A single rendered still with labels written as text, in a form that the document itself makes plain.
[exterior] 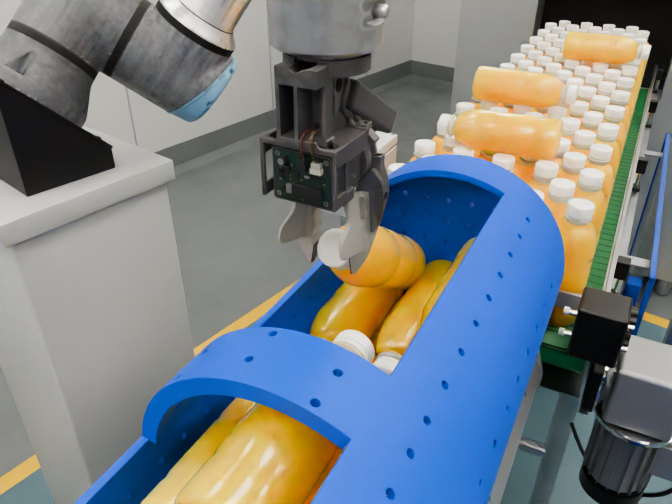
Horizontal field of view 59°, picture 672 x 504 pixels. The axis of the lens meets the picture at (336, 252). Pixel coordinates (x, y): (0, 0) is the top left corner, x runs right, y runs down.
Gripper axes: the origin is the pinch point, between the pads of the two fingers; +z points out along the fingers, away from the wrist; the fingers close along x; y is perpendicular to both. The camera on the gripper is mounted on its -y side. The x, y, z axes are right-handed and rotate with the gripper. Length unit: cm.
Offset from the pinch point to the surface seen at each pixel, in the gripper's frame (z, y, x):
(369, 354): 4.3, 7.9, 7.4
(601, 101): 9, -100, 16
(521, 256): 2.1, -11.5, 16.2
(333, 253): -0.2, 0.7, 0.1
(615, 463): 55, -40, 36
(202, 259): 122, -140, -143
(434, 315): -0.6, 6.0, 12.4
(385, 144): 11, -56, -18
